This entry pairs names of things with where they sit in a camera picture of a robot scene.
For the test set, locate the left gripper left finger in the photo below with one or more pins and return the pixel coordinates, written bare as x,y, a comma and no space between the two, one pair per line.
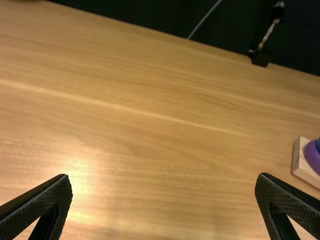
27,212

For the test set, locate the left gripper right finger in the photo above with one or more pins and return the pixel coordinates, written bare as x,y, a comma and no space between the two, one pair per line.
297,207

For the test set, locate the wooden peg base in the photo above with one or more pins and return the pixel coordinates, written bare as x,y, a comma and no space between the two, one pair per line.
298,162

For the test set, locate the black clamp stand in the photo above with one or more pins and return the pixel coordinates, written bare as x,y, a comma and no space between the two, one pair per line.
260,60

